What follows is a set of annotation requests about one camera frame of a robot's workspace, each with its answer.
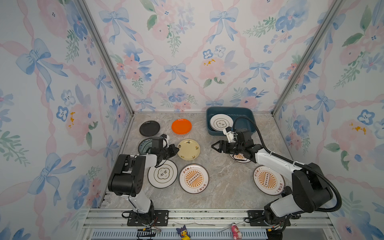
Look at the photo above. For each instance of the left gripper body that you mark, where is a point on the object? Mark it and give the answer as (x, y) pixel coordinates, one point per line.
(163, 153)

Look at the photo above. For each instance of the orange sunburst plate centre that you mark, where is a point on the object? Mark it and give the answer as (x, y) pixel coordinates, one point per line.
(194, 179)

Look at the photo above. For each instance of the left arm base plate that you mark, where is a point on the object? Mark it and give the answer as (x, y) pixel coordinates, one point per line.
(157, 218)

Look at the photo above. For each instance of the teal plastic bin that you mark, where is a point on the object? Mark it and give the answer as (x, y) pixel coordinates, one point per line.
(235, 113)

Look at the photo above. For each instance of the black round plate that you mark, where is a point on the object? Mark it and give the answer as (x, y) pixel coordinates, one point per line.
(149, 128)

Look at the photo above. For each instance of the cream yellow small plate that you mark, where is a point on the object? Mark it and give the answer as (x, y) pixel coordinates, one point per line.
(189, 149)

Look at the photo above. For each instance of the orange sunburst plate front right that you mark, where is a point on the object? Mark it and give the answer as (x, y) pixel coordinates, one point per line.
(268, 181)

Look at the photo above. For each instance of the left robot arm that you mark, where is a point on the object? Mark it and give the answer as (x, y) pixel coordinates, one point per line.
(127, 177)

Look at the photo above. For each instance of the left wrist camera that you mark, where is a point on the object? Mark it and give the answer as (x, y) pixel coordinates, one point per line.
(161, 141)

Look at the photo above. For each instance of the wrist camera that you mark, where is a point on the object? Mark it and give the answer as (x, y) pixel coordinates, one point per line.
(231, 136)
(161, 141)

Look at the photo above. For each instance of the teal patterned small plate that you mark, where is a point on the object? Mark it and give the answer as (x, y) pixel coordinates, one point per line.
(145, 146)

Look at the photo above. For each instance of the orange round plate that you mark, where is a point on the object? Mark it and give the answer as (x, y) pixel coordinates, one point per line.
(181, 126)

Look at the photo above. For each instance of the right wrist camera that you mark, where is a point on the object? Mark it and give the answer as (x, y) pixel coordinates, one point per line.
(231, 136)

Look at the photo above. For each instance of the pink toy figure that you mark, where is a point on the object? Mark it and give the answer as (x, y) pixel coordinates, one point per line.
(237, 235)

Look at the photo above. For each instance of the purple yellow toy figure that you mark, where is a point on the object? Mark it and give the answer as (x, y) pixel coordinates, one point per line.
(183, 233)

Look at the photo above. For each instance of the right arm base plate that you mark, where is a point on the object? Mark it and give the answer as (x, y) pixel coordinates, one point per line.
(258, 218)

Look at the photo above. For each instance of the orange sunburst plate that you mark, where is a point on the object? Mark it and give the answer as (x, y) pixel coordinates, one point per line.
(194, 179)
(268, 181)
(239, 158)

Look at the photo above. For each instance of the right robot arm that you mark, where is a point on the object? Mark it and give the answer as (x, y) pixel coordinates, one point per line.
(309, 190)

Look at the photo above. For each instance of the orange sunburst plate back right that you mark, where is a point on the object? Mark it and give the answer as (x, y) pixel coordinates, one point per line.
(239, 158)

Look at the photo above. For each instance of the white plate clover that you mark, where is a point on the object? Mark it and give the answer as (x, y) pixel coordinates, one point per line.
(163, 175)
(219, 122)

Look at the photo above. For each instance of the aluminium front rail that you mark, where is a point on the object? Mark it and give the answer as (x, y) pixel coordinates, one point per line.
(204, 224)

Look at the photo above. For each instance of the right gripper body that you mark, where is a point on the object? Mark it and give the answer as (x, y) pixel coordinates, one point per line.
(234, 148)

